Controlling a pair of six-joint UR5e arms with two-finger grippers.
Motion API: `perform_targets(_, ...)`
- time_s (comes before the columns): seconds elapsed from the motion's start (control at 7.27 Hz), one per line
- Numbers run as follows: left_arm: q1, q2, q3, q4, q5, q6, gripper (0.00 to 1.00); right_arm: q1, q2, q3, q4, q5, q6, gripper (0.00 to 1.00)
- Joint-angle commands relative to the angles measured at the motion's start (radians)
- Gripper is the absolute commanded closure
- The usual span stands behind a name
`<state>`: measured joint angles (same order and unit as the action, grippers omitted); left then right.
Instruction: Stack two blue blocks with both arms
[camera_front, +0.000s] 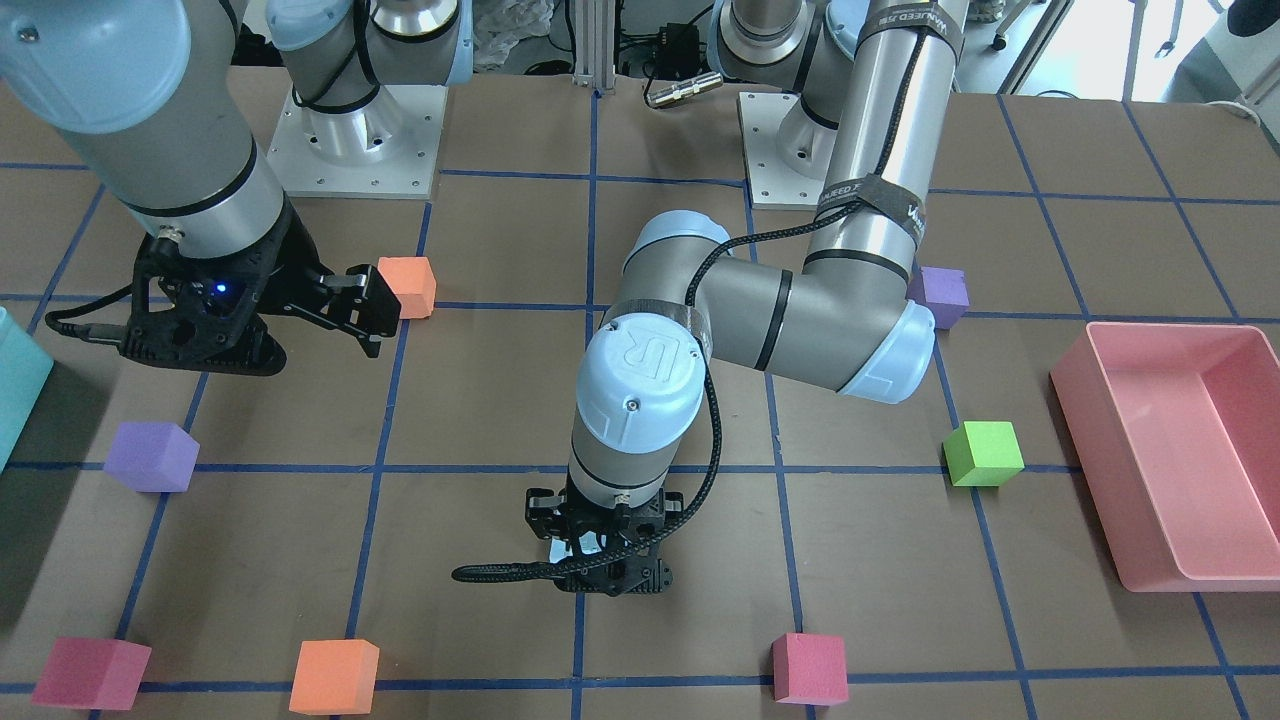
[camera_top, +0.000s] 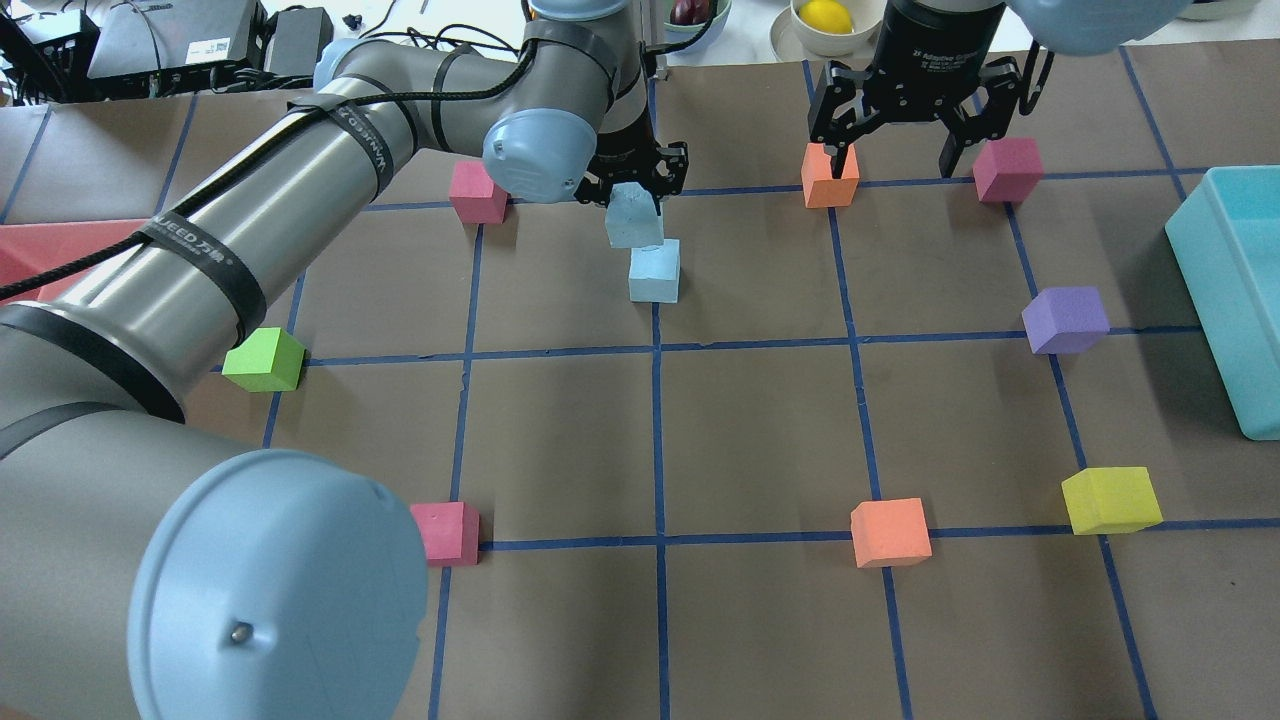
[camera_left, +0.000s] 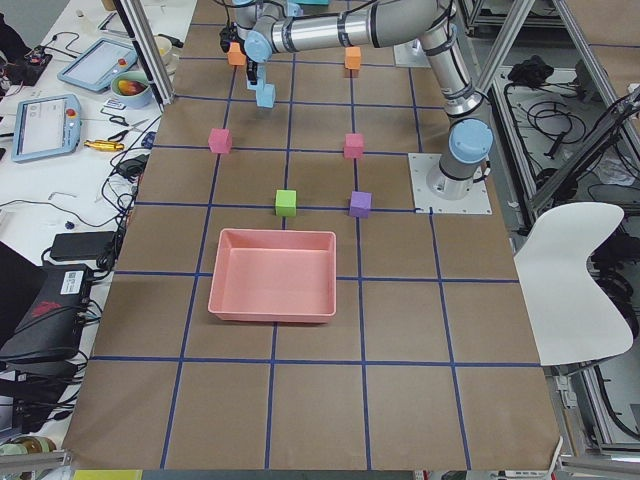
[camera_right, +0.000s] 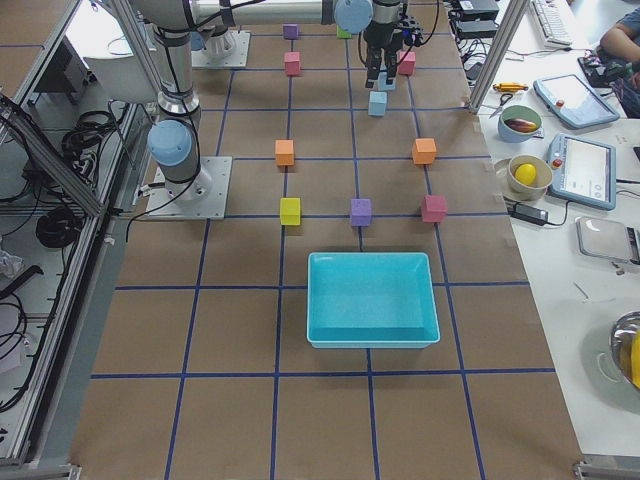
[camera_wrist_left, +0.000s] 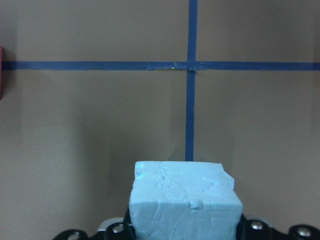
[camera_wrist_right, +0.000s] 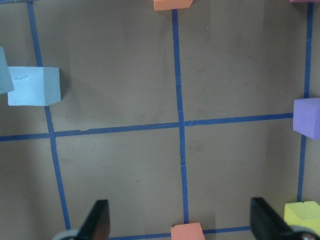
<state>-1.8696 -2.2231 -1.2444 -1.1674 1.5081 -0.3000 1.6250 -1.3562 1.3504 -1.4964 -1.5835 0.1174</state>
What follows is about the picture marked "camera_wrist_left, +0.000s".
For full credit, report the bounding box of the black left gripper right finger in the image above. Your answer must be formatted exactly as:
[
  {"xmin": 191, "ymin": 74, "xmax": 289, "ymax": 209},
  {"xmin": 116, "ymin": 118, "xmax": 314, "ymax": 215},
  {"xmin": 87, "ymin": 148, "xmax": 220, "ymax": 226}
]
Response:
[{"xmin": 235, "ymin": 214, "xmax": 320, "ymax": 240}]

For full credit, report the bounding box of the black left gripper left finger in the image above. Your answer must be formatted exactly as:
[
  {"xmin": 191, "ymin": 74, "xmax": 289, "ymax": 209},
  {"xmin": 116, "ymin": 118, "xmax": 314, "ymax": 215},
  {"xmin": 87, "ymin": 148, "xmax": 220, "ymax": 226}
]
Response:
[{"xmin": 53, "ymin": 209, "xmax": 137, "ymax": 240}]

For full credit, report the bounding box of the light blue block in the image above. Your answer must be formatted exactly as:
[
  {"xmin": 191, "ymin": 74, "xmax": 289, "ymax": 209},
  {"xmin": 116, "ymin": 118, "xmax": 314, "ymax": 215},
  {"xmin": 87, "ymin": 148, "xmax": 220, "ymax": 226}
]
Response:
[{"xmin": 128, "ymin": 161, "xmax": 243, "ymax": 240}]

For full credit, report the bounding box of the pink block far left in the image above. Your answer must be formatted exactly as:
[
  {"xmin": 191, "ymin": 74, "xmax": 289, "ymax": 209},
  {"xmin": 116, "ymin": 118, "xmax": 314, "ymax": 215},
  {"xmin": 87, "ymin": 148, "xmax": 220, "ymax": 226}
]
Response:
[{"xmin": 0, "ymin": 45, "xmax": 3, "ymax": 99}]

